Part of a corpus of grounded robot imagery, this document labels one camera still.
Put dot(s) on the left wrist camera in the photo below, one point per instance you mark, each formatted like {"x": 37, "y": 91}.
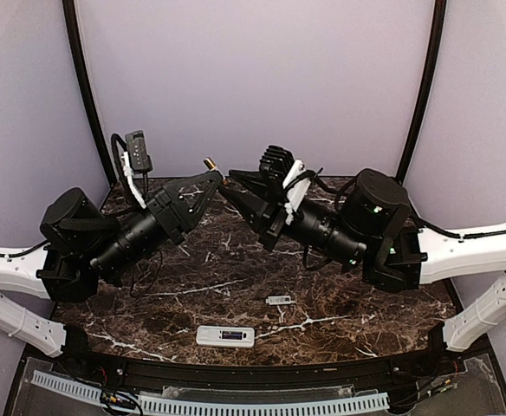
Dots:
{"x": 132, "y": 164}

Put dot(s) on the white slotted cable duct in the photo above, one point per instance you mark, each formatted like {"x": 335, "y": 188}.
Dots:
{"x": 154, "y": 404}

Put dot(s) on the gold battery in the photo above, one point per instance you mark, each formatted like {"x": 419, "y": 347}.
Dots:
{"x": 212, "y": 166}

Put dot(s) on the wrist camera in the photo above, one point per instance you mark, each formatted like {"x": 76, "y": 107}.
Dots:
{"x": 285, "y": 177}
{"x": 132, "y": 164}

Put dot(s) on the white battery cover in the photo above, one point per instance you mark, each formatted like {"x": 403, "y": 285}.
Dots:
{"x": 279, "y": 300}

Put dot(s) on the blue battery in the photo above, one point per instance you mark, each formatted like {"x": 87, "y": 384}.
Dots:
{"x": 232, "y": 335}

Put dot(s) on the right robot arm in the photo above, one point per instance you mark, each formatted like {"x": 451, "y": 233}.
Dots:
{"x": 372, "y": 225}

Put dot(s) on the right black frame post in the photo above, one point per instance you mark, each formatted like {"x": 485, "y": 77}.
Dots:
{"x": 424, "y": 90}

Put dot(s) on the black frame post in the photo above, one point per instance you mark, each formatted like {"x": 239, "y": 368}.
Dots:
{"x": 87, "y": 97}
{"x": 424, "y": 90}

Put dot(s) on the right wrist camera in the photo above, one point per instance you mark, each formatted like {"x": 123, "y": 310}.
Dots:
{"x": 285, "y": 177}

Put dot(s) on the left black frame post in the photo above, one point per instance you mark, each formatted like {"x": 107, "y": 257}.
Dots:
{"x": 87, "y": 97}

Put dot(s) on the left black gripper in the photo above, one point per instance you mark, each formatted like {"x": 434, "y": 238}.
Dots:
{"x": 178, "y": 223}

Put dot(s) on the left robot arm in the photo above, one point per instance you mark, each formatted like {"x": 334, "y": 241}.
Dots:
{"x": 82, "y": 247}

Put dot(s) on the white remote control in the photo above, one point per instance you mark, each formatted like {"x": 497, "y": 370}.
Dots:
{"x": 211, "y": 336}

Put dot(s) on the black front rail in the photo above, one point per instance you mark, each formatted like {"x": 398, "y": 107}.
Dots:
{"x": 152, "y": 375}

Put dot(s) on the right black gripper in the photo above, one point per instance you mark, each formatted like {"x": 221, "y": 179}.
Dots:
{"x": 264, "y": 217}

